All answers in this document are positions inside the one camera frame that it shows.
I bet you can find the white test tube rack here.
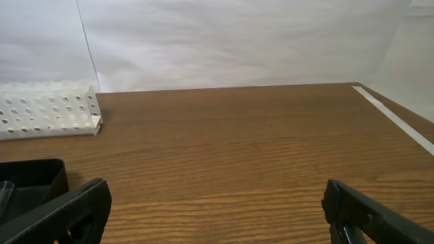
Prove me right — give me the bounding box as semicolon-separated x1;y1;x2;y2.
0;80;104;142

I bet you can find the black tray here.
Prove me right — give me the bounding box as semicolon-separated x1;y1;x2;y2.
0;158;69;224

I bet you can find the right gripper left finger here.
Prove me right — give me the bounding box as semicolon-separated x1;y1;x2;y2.
0;178;113;244

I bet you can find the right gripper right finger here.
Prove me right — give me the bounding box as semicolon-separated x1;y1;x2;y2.
321;178;434;244

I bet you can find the clear test tube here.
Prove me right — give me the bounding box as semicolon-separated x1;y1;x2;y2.
0;180;15;220

